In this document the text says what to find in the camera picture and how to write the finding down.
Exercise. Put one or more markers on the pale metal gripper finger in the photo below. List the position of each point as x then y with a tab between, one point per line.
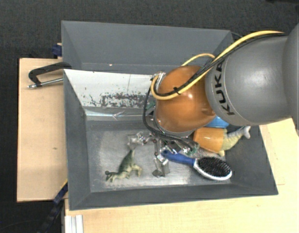
135	139
161	166

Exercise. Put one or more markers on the green toy dinosaur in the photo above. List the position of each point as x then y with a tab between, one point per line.
127	166

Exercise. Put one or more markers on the blue and white hairbrush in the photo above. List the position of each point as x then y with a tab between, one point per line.
212	170

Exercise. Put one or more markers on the blue cup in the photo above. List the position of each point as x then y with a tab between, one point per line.
217	122

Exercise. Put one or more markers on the pale flat board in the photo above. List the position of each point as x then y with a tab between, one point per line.
40	135

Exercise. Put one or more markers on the grey metal bin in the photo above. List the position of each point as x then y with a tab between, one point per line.
103	42

